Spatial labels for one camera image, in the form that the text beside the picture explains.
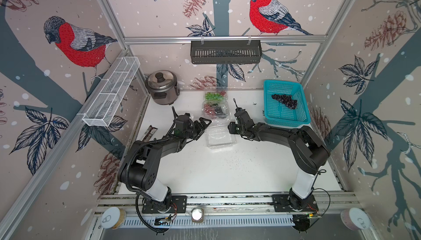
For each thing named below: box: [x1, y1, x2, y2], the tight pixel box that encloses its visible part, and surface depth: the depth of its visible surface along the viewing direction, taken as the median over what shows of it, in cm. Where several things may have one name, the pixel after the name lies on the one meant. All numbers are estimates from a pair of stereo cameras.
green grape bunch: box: [205, 92, 226, 101], surface depth 112 cm
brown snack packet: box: [140, 124, 158, 142], surface depth 99 cm
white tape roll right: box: [340, 207, 372, 231], surface depth 67 cm
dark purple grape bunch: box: [271, 93, 298, 110], surface depth 112 cm
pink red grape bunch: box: [203, 103, 216, 116], surface depth 103 cm
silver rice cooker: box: [145, 70, 181, 106], surface depth 105 cm
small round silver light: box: [190, 207, 204, 223], surface depth 64 cm
